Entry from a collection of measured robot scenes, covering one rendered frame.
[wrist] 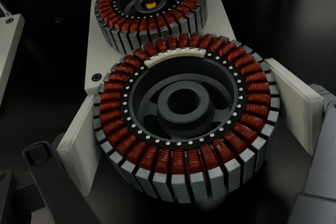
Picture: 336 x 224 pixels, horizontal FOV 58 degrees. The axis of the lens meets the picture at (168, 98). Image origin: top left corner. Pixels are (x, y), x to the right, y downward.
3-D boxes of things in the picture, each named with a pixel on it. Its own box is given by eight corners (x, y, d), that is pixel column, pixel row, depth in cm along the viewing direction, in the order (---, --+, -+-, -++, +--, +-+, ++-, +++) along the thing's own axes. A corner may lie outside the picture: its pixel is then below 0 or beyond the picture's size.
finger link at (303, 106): (308, 100, 13) (325, 97, 13) (262, 59, 20) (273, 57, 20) (309, 157, 14) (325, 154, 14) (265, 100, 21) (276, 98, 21)
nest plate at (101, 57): (243, 66, 28) (243, 57, 27) (88, 97, 29) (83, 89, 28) (211, -20, 38) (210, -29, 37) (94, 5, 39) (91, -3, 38)
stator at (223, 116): (301, 187, 17) (315, 157, 14) (107, 220, 18) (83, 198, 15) (246, 51, 24) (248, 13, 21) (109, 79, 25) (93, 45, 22)
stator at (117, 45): (218, 47, 29) (216, 15, 26) (103, 70, 29) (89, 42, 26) (197, -17, 36) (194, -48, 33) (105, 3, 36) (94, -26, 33)
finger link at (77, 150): (89, 196, 15) (74, 199, 15) (109, 130, 22) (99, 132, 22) (70, 145, 14) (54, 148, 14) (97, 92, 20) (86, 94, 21)
